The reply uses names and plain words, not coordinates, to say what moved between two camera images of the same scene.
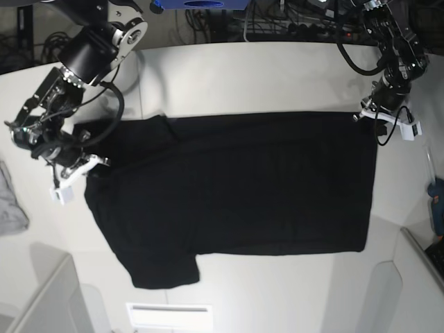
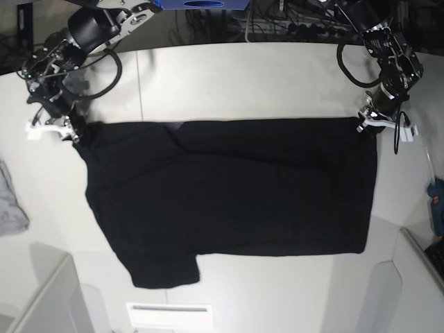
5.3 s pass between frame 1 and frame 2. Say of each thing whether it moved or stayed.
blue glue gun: stayed
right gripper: moved
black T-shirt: stayed
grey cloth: stayed
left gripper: moved
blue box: stayed
